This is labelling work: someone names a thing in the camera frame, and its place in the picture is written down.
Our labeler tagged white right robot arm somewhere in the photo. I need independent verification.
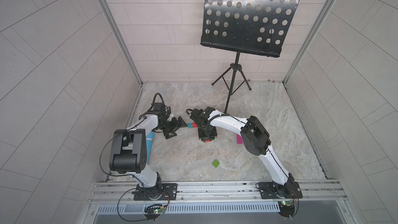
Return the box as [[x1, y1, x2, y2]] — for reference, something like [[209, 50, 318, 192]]
[[186, 107, 295, 198]]

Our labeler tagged light green block front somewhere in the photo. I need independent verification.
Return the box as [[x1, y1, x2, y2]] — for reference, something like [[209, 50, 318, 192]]
[[212, 159, 220, 168]]

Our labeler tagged aluminium frame rail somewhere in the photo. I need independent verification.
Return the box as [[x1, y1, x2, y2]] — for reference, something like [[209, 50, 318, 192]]
[[88, 179, 348, 204]]

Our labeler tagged black music stand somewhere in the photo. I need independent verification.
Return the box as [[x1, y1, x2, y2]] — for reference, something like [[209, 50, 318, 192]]
[[200, 0, 301, 114]]

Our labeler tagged blue flat object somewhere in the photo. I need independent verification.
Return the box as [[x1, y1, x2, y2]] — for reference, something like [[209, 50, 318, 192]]
[[146, 132, 154, 164]]

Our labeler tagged circuit board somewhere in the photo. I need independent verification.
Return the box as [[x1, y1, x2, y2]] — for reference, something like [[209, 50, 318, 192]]
[[144, 204, 166, 221], [278, 200, 296, 218]]

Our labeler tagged left circuit board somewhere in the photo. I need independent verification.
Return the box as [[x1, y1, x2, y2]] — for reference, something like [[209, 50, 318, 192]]
[[144, 204, 166, 221]]

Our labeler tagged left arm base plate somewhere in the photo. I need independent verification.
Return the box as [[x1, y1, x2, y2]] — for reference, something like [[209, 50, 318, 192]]
[[132, 183, 178, 201]]

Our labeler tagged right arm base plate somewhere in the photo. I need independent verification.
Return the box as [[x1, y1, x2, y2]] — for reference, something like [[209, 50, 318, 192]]
[[256, 181, 303, 199]]

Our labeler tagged right circuit board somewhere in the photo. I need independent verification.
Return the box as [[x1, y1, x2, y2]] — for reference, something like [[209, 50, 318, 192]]
[[278, 200, 296, 218]]

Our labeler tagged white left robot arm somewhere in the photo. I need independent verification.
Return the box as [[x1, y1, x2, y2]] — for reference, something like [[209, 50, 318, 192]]
[[109, 102, 188, 199]]

